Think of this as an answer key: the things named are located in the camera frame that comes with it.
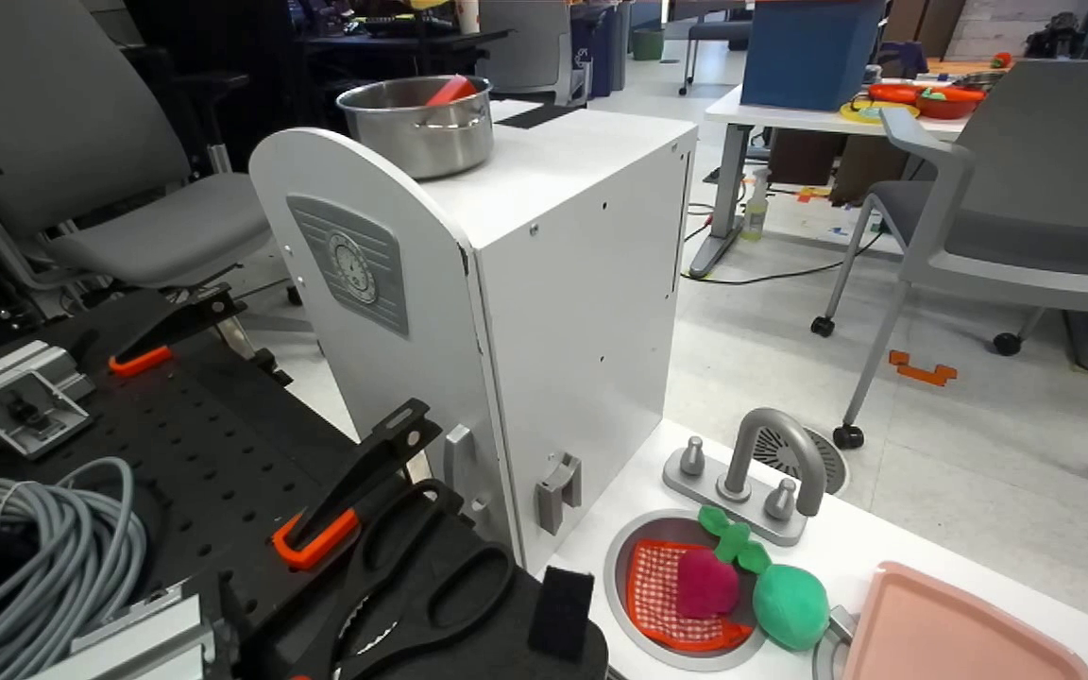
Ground grey plastic wheeled chair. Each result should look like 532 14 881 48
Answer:
809 56 1088 496

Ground magenta plush radish green leaves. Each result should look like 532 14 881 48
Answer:
673 503 778 622

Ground clear spray bottle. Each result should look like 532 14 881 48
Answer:
736 164 773 247

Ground black perforated board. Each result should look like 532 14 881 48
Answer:
10 292 370 635

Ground green plush ball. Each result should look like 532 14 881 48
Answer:
746 564 833 654

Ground blue storage bin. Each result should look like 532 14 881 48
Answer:
739 0 886 115

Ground black clamp orange grip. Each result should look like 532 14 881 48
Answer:
268 397 447 576
107 285 247 382

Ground round silver sink basin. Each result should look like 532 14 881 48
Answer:
600 508 768 671

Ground white toy fridge cabinet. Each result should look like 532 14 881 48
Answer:
247 101 699 582

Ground aluminium rail with bracket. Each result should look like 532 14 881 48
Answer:
0 338 97 486

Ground black floor cable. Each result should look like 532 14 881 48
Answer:
680 213 886 292

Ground pink plastic tray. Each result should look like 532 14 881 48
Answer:
840 559 1088 680

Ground grey padded office chair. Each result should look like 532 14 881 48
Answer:
0 0 277 297

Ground white desk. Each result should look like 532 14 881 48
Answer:
682 82 972 285

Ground orange tray on desk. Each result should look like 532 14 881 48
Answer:
864 76 991 125

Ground grey cable bundle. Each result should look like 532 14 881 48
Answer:
0 454 151 680

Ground silver metal pot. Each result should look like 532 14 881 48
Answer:
337 71 498 182

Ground grey toy faucet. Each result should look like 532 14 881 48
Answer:
662 403 851 548

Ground orange sink strainer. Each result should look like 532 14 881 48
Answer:
624 534 759 656

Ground grey cabinet door handle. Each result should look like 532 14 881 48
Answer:
532 451 585 538

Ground white toy sink counter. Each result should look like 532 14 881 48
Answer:
541 417 1088 680

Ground orange red toy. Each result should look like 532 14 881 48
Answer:
422 71 478 115

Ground brown cardboard box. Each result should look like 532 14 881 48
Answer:
768 130 914 213

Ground black foam block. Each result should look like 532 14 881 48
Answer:
526 564 598 664

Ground black looped handle tool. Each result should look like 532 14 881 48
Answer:
325 481 520 680

